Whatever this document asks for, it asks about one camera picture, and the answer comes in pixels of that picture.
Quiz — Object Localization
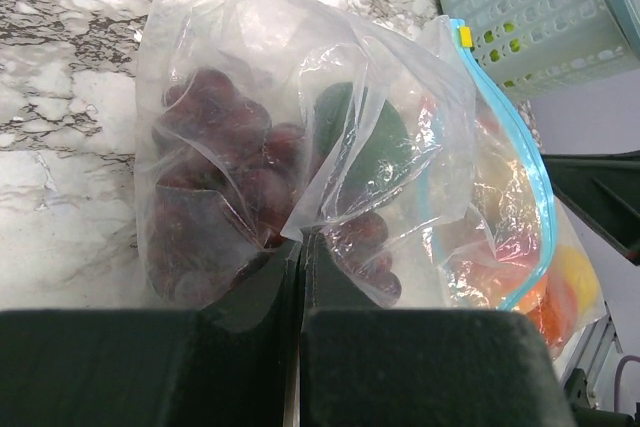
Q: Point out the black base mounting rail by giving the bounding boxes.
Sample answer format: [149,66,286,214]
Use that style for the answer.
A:
[564,368,639,427]

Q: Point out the dark green fake vegetable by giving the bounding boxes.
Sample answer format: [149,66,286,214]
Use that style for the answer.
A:
[314,82,422,222]

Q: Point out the blue zip clear bag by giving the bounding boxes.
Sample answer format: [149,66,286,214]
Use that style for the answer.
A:
[134,0,557,313]

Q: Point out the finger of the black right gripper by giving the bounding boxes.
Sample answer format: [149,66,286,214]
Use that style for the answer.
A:
[542,154,640,266]

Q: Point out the teal plastic basket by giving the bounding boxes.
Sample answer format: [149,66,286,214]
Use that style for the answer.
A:
[439,0,639,102]

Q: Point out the fake yellow lemon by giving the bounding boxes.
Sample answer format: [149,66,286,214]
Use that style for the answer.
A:
[554,245,600,316]

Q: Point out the fake pink peach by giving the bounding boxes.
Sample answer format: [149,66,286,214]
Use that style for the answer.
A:
[439,208,540,309]

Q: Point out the green fake spiky fruit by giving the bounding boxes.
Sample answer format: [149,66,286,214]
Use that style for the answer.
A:
[473,21,523,89]

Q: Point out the orange zip clear bag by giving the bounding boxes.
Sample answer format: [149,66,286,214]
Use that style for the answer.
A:
[439,96,609,361]

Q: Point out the purple fake grapes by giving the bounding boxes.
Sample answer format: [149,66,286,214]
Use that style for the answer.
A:
[146,68,402,308]

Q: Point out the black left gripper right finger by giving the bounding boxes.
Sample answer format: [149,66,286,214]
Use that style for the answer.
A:
[300,234,574,426]

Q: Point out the aluminium extrusion rail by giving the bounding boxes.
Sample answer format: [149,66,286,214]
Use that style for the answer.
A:
[553,303,622,387]

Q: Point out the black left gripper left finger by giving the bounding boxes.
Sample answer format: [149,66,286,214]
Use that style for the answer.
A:
[1,242,300,426]

